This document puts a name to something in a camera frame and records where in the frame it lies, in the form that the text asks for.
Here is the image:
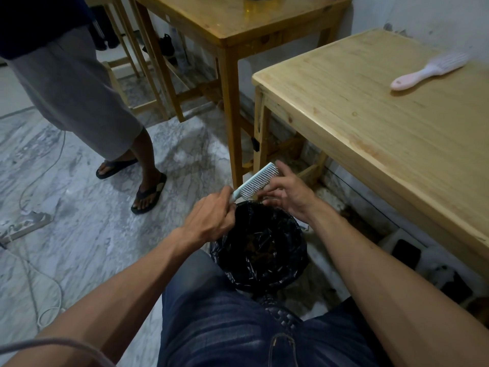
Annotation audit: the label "person's left hand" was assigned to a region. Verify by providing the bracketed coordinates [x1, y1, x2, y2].
[179, 186, 237, 247]

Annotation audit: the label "person's right hand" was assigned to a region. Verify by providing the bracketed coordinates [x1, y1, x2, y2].
[256, 160, 320, 226]

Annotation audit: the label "light blue hairbrush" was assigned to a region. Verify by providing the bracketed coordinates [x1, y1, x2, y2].
[229, 162, 280, 204]

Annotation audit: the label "bin with black bag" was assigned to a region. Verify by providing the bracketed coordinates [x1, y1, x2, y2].
[210, 200, 308, 295]

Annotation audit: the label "pink hairbrush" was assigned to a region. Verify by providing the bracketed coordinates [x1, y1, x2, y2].
[390, 52, 470, 91]

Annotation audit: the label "person's right forearm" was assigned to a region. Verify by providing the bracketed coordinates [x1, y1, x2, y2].
[305, 209, 489, 367]

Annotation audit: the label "person's left forearm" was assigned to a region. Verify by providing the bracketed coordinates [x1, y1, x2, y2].
[0, 229, 207, 367]

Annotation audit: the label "person's blue jeans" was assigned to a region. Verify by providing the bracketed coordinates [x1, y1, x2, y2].
[157, 250, 394, 367]

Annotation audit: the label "person's black woven shoe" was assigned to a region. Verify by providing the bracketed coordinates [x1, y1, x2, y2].
[258, 294, 305, 333]

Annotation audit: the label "black sandal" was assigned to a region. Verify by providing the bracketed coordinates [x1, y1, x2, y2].
[130, 172, 168, 215]
[95, 158, 139, 180]

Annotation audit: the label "white plastic stool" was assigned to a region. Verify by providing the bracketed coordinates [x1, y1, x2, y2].
[378, 229, 478, 306]

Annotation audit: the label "white power strip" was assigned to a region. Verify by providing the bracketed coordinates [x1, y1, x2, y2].
[0, 211, 54, 245]

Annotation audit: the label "dark wooden table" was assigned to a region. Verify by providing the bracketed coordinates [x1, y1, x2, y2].
[128, 0, 353, 188]

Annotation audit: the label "white floor cable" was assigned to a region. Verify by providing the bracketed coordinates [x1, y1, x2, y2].
[0, 244, 66, 329]

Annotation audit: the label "grey headset cable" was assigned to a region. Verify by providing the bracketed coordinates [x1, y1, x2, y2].
[0, 337, 115, 367]

